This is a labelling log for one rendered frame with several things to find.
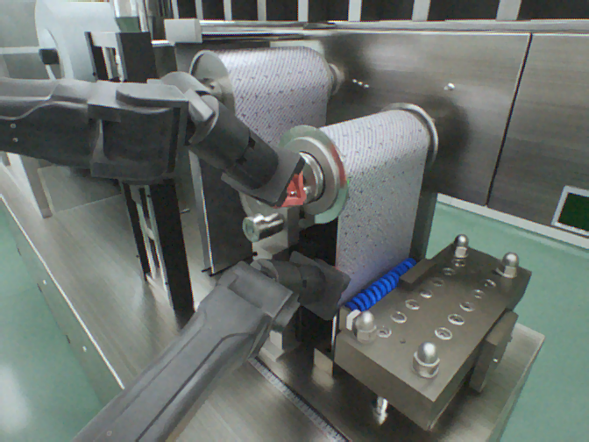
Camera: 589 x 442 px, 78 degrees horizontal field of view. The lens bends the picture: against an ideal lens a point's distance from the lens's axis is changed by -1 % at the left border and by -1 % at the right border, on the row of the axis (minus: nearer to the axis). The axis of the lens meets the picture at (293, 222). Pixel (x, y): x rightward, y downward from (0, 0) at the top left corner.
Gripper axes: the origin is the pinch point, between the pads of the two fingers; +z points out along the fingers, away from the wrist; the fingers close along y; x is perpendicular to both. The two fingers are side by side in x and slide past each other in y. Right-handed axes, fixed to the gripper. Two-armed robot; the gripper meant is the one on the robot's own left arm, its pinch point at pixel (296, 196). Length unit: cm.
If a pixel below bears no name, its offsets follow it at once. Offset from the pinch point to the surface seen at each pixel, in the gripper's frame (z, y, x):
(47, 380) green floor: 61, -127, -115
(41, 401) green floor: 57, -117, -118
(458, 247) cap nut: 38.0, 13.2, 9.3
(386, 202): 15.1, 5.3, 7.3
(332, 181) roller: 0.9, 3.6, 4.0
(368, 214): 11.8, 5.1, 3.7
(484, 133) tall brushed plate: 24.5, 11.7, 27.6
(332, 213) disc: 4.8, 3.6, 0.5
